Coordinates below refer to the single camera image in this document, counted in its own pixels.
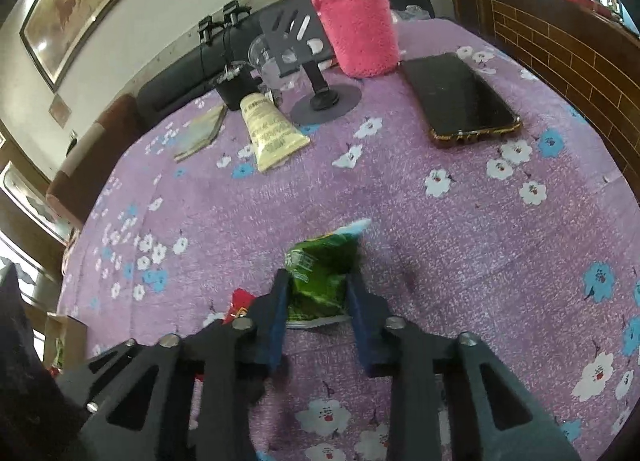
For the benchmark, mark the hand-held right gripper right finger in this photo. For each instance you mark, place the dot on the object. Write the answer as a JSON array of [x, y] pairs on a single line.
[[365, 331]]

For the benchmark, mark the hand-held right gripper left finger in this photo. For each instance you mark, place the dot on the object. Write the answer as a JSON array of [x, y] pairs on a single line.
[[277, 321]]

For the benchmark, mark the red snack packet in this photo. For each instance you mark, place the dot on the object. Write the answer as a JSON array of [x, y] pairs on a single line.
[[240, 303]]

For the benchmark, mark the green snack packet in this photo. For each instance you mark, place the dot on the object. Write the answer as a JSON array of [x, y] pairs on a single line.
[[320, 276]]

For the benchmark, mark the purple floral tablecloth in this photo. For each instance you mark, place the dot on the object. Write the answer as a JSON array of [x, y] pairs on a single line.
[[450, 241]]

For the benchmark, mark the long yellow packet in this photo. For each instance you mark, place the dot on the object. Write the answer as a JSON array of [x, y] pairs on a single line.
[[270, 133]]

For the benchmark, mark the thin booklet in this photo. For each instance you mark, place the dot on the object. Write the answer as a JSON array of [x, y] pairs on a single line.
[[200, 133]]

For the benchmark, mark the dark phone stand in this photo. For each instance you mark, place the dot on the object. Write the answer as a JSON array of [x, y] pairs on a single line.
[[325, 103]]

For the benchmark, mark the small black container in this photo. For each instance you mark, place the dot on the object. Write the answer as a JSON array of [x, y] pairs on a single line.
[[235, 91]]

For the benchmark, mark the black smartphone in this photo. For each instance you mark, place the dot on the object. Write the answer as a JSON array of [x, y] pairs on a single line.
[[460, 96]]

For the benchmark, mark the clear plastic cup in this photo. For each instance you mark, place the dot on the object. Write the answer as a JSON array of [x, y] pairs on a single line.
[[262, 66]]

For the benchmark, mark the black leather sofa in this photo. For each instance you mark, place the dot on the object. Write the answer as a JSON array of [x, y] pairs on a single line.
[[170, 86]]

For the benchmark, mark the pink sleeved bottle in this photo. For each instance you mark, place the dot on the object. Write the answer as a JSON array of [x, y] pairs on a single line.
[[357, 26]]

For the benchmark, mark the clear plastic bag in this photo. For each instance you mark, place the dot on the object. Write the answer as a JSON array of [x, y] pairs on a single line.
[[412, 13]]

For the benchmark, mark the wooden cabinet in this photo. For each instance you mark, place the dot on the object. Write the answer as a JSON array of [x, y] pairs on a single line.
[[550, 66]]

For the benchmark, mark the large framed painting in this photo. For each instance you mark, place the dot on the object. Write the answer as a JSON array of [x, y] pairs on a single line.
[[75, 6]]

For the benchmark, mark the small wall frame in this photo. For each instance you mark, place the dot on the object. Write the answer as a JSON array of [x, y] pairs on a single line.
[[61, 110]]

